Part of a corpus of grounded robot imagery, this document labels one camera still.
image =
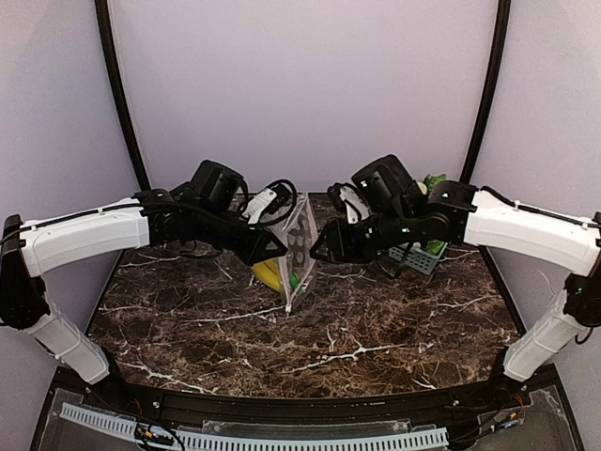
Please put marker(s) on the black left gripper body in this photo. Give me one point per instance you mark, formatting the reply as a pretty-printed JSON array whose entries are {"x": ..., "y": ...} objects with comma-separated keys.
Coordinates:
[{"x": 250, "y": 245}]

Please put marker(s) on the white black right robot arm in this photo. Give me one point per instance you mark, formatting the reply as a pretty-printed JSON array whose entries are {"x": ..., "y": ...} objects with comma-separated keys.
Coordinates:
[{"x": 386, "y": 207}]

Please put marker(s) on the grey slotted cable duct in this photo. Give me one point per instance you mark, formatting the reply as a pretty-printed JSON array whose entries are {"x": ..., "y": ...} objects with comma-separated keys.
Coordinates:
[{"x": 214, "y": 435}]

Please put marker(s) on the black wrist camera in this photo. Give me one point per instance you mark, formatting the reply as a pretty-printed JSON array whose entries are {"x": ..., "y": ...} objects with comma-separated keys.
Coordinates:
[
  {"x": 346, "y": 199},
  {"x": 272, "y": 205}
]

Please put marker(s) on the black frame post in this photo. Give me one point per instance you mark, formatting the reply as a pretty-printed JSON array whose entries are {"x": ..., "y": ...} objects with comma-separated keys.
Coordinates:
[
  {"x": 108, "y": 45},
  {"x": 489, "y": 89}
]

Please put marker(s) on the clear zip top bag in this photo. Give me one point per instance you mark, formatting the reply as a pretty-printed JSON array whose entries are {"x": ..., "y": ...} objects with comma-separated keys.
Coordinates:
[{"x": 298, "y": 232}]

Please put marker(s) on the blue plastic vegetable basket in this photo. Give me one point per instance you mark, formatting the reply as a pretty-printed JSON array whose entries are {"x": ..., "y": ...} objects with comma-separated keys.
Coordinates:
[{"x": 422, "y": 259}]

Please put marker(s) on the yellow toy banana bunch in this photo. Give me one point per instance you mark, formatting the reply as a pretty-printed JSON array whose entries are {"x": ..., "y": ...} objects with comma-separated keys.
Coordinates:
[{"x": 267, "y": 272}]

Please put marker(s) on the green toy lettuce leaf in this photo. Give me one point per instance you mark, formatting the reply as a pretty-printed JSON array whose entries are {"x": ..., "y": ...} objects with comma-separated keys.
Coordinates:
[{"x": 432, "y": 181}]

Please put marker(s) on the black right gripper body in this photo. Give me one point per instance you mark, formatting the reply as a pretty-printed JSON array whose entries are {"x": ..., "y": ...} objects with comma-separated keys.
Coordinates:
[{"x": 344, "y": 241}]

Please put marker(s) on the black right frame post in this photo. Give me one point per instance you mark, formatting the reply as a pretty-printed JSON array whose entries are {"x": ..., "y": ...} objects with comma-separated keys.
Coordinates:
[{"x": 489, "y": 89}]

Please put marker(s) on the green toy okra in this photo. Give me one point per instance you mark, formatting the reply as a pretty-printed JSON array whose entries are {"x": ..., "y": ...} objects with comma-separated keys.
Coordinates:
[{"x": 299, "y": 281}]

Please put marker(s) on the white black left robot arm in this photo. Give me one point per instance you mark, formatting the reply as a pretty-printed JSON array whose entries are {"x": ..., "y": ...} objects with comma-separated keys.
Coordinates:
[{"x": 214, "y": 207}]

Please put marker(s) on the black left frame post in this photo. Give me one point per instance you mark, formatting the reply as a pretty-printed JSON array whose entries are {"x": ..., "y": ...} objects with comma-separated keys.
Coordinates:
[{"x": 108, "y": 45}]

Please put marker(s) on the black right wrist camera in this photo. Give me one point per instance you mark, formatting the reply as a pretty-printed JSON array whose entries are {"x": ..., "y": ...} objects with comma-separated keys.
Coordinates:
[{"x": 346, "y": 199}]

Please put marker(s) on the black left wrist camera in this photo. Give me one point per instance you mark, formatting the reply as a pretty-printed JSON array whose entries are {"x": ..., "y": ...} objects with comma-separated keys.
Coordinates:
[{"x": 272, "y": 205}]

